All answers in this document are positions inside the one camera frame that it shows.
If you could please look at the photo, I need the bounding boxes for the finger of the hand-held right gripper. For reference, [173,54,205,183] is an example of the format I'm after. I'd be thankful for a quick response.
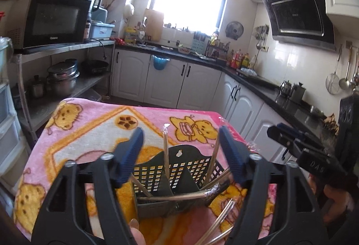
[276,122,326,154]
[266,125,305,162]

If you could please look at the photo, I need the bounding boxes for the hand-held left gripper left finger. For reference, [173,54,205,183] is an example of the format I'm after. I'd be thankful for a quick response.
[31,127,145,245]

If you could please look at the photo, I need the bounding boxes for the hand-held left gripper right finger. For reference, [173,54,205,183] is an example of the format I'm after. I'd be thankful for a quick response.
[218,125,328,245]

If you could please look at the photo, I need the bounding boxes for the green plastic utensil basket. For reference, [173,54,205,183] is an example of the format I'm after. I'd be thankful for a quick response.
[131,144,234,221]

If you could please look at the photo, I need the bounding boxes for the pile of chopsticks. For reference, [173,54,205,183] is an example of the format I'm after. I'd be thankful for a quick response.
[128,124,254,245]

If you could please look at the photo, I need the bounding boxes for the small hanging utensils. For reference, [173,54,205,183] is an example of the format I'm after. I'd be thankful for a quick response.
[254,24,270,51]

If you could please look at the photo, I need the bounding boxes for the person's right hand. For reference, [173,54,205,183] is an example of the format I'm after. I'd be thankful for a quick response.
[309,173,355,225]

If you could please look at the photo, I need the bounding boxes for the pile of ginger roots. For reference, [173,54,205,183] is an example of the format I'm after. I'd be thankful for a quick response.
[324,113,340,131]

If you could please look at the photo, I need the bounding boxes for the metal bowl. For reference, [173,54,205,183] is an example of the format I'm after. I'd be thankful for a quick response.
[310,106,326,118]

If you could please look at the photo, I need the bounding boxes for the dark metal kettle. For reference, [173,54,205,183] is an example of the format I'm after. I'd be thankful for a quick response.
[290,82,307,104]

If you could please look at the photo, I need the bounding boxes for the silver metal kettle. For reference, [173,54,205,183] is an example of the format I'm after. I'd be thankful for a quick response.
[280,80,292,97]

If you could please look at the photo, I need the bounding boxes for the black kitchen countertop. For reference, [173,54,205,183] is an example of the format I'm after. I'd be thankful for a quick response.
[114,41,343,145]

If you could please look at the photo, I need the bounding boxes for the pink printed blanket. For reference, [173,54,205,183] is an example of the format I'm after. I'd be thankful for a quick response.
[13,98,278,245]

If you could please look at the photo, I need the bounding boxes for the hanging metal ladle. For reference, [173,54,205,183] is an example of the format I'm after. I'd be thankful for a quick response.
[338,49,353,91]

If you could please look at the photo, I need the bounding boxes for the hanging metal spatula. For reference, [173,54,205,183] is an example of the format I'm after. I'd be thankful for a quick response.
[350,51,359,89]

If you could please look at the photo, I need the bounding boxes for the white kitchen base cabinets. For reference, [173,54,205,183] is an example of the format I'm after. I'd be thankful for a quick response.
[110,47,319,163]

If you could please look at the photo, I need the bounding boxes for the black wok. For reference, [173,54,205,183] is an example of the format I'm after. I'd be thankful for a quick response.
[81,59,109,75]

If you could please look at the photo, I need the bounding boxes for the blue plastic bag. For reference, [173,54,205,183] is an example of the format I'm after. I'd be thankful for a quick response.
[153,55,170,70]

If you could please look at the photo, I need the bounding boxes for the stacked metal pots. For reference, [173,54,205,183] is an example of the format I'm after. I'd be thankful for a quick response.
[46,58,81,97]

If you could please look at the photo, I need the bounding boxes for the black spice rack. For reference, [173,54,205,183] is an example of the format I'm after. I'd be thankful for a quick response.
[207,39,228,60]

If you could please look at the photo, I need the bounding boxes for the small lidded metal pot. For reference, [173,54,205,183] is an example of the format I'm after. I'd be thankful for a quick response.
[29,74,47,98]

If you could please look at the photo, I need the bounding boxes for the black range hood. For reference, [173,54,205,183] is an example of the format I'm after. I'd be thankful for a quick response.
[259,0,337,52]

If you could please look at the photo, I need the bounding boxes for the green knife holder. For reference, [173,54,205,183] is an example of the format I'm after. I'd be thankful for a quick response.
[192,32,208,54]

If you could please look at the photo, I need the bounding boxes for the yellow box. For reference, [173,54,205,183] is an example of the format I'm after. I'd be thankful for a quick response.
[124,27,138,44]

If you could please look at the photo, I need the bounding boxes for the white drawer storage unit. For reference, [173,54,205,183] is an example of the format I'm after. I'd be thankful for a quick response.
[0,37,32,195]

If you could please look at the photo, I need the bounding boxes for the metal shelf rack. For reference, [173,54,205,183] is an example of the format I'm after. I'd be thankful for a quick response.
[12,40,116,148]

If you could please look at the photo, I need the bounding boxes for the blue dish tray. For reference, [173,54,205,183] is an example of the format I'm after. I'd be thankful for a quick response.
[91,21,116,39]

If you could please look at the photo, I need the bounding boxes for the dark bottle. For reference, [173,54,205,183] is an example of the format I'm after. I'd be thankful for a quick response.
[83,19,92,42]

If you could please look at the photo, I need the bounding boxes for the wooden cutting board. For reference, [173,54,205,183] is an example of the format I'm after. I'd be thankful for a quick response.
[143,9,165,41]

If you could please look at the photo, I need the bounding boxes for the grey-blue small appliance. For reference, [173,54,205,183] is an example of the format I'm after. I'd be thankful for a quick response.
[92,7,109,23]

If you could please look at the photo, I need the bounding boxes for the white round hanging container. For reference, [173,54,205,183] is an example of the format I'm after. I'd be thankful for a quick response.
[123,3,136,19]

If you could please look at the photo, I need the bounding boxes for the black microwave oven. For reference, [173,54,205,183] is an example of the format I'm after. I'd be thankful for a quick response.
[7,0,93,51]

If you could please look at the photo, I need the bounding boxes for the black blender jug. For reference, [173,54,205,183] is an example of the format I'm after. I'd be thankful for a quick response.
[82,0,103,14]

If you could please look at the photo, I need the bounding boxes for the hanging wire strainer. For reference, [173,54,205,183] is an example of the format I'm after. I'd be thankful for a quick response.
[325,44,343,95]

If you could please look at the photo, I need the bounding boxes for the round wall fan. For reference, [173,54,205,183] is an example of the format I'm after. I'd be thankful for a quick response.
[225,21,244,39]

